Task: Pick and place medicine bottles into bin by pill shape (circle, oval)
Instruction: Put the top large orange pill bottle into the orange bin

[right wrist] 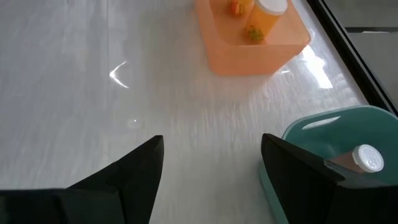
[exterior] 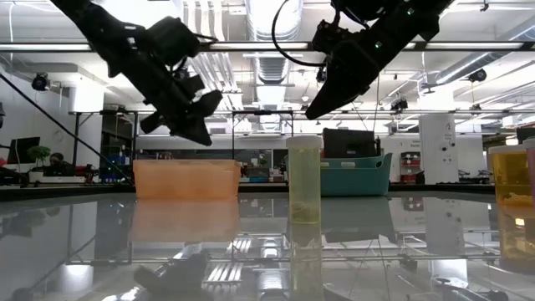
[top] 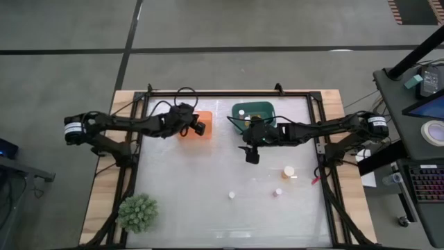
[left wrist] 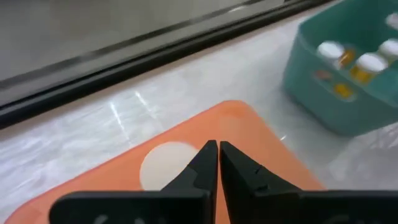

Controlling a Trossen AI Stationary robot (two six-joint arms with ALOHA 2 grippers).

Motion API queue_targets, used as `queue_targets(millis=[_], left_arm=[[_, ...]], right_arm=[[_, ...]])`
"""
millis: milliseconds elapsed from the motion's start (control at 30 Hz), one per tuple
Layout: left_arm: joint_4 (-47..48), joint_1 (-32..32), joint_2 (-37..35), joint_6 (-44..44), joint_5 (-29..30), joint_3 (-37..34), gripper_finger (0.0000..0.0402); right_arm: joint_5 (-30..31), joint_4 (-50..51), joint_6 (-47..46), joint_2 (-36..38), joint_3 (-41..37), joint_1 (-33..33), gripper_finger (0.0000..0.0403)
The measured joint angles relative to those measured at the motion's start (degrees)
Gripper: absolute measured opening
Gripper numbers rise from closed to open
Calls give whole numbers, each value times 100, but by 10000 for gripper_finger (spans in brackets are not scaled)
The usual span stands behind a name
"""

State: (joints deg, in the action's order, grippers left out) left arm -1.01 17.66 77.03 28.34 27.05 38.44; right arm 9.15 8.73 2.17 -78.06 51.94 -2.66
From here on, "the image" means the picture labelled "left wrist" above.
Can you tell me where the narrow amber pill bottle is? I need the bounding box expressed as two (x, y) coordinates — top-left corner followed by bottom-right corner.
(349, 52), (389, 85)

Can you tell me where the orange plastic bin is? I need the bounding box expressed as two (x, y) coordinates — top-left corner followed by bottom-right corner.
(4, 99), (326, 224)

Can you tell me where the teal plastic bin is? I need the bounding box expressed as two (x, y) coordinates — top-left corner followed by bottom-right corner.
(282, 0), (398, 138)

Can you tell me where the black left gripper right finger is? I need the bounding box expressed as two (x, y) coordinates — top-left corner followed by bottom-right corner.
(219, 141), (398, 224)

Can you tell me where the small amber pill bottle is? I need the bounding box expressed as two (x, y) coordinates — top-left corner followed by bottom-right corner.
(338, 48), (356, 68)

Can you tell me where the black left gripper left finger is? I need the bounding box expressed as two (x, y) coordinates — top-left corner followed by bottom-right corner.
(49, 139), (219, 224)

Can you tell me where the black metal table frame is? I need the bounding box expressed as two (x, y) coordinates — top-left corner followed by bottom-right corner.
(0, 0), (334, 130)

